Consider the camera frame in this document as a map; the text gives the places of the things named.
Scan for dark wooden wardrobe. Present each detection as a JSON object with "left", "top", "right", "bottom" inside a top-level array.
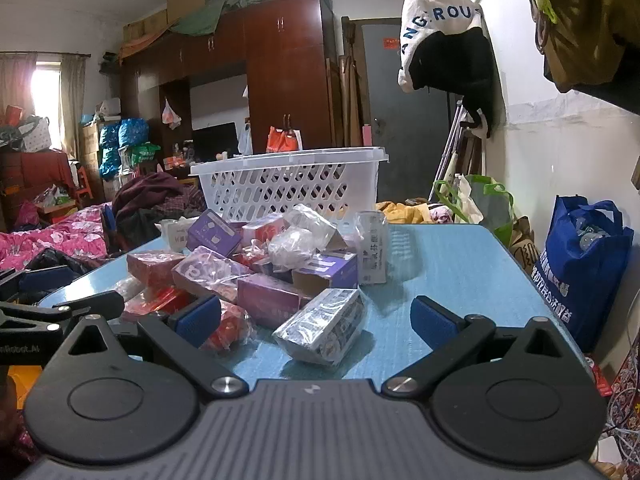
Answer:
[{"left": 120, "top": 0, "right": 346, "bottom": 181}]

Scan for white plastic basket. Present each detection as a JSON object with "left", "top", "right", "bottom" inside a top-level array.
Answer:
[{"left": 189, "top": 146, "right": 390, "bottom": 226}]

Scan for flat red packet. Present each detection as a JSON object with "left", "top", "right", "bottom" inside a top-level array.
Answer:
[{"left": 120, "top": 286, "right": 193, "bottom": 318}]

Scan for white black hanging jacket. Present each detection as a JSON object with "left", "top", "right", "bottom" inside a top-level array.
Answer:
[{"left": 397, "top": 0, "right": 501, "bottom": 138}]

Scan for yellow cloth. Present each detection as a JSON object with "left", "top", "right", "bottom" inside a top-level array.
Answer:
[{"left": 375, "top": 200, "right": 436, "bottom": 225}]

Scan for cardboard boxes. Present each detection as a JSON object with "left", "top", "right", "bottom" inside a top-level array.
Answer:
[{"left": 122, "top": 0, "right": 216, "bottom": 43}]

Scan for pink plastic bag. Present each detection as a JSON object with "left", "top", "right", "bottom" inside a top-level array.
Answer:
[{"left": 161, "top": 98, "right": 182, "bottom": 130}]

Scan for grey door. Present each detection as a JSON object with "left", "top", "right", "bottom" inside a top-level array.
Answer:
[{"left": 361, "top": 19, "right": 463, "bottom": 201}]

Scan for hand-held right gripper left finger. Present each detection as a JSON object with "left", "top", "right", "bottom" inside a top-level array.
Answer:
[{"left": 42, "top": 295, "right": 249, "bottom": 401}]

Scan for orange cloth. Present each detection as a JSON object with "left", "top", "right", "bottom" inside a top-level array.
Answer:
[{"left": 7, "top": 366, "right": 43, "bottom": 411}]

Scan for orange plastic bag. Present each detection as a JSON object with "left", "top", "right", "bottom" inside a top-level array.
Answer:
[{"left": 266, "top": 125, "right": 303, "bottom": 153}]

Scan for red packets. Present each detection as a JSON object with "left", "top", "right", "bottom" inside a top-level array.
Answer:
[{"left": 585, "top": 355, "right": 613, "bottom": 398}]

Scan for brown patterned bag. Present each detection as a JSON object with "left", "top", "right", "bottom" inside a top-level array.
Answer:
[{"left": 510, "top": 216, "right": 537, "bottom": 276}]

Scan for clear wrapped white box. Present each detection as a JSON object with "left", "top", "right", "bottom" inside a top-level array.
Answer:
[{"left": 284, "top": 203, "right": 349, "bottom": 252}]

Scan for silver box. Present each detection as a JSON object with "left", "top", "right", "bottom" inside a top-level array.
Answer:
[{"left": 272, "top": 287, "right": 366, "bottom": 366}]

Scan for crumpled clear plastic bag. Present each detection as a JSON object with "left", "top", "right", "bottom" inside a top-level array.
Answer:
[{"left": 250, "top": 227, "right": 326, "bottom": 273}]

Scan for dark clothes pile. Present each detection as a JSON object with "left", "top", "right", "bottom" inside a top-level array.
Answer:
[{"left": 102, "top": 172, "right": 208, "bottom": 253}]

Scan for small white box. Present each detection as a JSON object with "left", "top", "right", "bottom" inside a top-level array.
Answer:
[{"left": 160, "top": 219, "right": 201, "bottom": 253}]

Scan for lime green clip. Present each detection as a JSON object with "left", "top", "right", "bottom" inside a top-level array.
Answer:
[{"left": 531, "top": 0, "right": 558, "bottom": 25}]

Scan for brown hanging bag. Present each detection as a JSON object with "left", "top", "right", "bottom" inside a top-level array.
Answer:
[{"left": 525, "top": 0, "right": 640, "bottom": 93}]

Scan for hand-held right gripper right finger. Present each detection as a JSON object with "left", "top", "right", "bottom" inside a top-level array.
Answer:
[{"left": 381, "top": 296, "right": 596, "bottom": 401}]

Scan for black television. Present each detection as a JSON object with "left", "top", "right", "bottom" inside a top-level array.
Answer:
[{"left": 192, "top": 122, "right": 238, "bottom": 161}]

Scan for window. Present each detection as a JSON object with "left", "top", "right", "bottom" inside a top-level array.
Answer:
[{"left": 31, "top": 62, "right": 63, "bottom": 151}]

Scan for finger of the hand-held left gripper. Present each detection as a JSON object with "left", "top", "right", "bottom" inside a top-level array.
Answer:
[
  {"left": 0, "top": 266, "right": 77, "bottom": 306},
  {"left": 0, "top": 290, "right": 126, "bottom": 336}
]

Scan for blue plastic bags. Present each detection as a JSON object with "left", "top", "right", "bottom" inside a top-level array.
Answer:
[{"left": 99, "top": 118, "right": 150, "bottom": 178}]

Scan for dark jacket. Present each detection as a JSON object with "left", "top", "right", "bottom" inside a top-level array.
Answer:
[{"left": 30, "top": 247, "right": 101, "bottom": 276}]

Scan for pink floral blanket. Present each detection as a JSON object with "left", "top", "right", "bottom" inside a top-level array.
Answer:
[{"left": 0, "top": 203, "right": 113, "bottom": 273}]

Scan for blue tote bag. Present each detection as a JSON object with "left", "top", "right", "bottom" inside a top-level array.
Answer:
[{"left": 545, "top": 195, "right": 636, "bottom": 356}]

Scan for red wrapped packet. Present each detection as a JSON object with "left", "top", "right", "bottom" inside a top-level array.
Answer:
[{"left": 202, "top": 302, "right": 258, "bottom": 351}]

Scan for red cabinet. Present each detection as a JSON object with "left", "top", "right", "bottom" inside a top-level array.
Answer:
[{"left": 0, "top": 150, "right": 76, "bottom": 211}]

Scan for beige curtain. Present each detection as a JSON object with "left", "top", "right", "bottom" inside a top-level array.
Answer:
[
  {"left": 60, "top": 54, "right": 87, "bottom": 156},
  {"left": 0, "top": 52, "right": 38, "bottom": 126}
]

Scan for purple white open box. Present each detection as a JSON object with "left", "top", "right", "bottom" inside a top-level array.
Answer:
[{"left": 291, "top": 252, "right": 360, "bottom": 297}]

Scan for pink white box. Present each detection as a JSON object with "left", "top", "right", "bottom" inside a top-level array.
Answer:
[{"left": 241, "top": 212, "right": 291, "bottom": 248}]

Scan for green cloth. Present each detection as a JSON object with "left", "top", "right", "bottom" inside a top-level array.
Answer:
[{"left": 170, "top": 0, "right": 281, "bottom": 36}]

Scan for tall white wrapped box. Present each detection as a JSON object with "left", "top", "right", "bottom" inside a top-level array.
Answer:
[{"left": 355, "top": 210, "right": 391, "bottom": 286}]

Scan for green white tote bag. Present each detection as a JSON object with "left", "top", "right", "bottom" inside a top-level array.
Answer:
[{"left": 432, "top": 174, "right": 516, "bottom": 246}]

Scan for metal poles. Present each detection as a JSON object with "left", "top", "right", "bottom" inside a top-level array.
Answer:
[{"left": 429, "top": 100, "right": 473, "bottom": 201}]

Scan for wooden boards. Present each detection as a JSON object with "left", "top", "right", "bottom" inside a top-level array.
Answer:
[{"left": 341, "top": 16, "right": 371, "bottom": 148}]

